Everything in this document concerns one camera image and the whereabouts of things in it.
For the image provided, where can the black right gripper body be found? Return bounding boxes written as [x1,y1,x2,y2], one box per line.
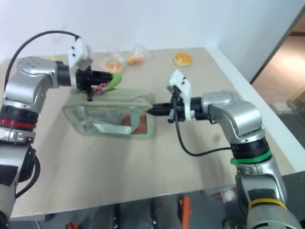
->
[166,92,186,124]

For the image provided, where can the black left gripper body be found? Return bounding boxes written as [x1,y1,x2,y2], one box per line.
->
[75,66,94,102]

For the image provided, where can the red white keychain strap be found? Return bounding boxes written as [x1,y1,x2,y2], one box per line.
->
[91,82,112,96]

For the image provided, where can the green clear-window zip pouch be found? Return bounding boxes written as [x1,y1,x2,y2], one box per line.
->
[62,87,157,141]

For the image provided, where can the red item inside pouch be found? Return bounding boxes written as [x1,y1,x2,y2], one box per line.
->
[122,115,148,135]

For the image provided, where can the bagged orange donut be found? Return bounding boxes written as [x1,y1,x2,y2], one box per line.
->
[101,45,124,73]
[125,44,152,67]

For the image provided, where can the yellow pineapple bun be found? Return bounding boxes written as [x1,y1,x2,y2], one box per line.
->
[173,52,193,67]

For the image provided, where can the red white packet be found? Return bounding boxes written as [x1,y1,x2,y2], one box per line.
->
[209,186,237,203]

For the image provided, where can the orange black tool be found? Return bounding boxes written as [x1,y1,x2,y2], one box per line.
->
[178,197,193,226]

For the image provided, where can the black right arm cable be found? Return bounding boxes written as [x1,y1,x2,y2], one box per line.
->
[174,104,233,157]

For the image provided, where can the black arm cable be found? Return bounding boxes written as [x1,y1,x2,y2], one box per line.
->
[5,30,81,81]
[174,104,233,157]

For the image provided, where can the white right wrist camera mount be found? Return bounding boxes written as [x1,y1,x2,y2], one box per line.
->
[166,69,195,121]

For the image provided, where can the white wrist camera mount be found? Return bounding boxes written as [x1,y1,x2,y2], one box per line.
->
[166,69,195,121]
[68,38,93,88]

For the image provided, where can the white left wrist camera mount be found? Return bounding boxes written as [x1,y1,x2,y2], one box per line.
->
[68,38,93,88]

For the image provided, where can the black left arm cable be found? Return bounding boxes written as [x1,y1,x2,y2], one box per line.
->
[5,30,81,81]

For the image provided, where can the black left elbow cable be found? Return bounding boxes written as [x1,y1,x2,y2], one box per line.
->
[14,146,41,198]

